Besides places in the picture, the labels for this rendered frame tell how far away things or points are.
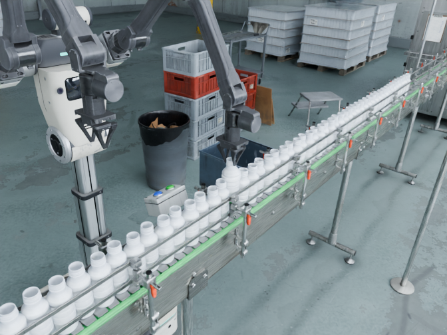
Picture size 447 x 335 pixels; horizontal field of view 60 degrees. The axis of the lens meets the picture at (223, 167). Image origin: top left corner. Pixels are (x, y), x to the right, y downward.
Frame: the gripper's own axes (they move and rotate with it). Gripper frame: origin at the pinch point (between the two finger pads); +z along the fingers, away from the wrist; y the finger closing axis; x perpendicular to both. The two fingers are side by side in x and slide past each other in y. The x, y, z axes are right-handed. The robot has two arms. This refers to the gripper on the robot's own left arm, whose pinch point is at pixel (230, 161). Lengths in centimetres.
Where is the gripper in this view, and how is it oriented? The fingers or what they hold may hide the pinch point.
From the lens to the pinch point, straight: 139.7
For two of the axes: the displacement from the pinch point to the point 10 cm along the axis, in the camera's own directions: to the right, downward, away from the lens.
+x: -6.4, 3.4, -6.9
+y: -7.7, -3.3, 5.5
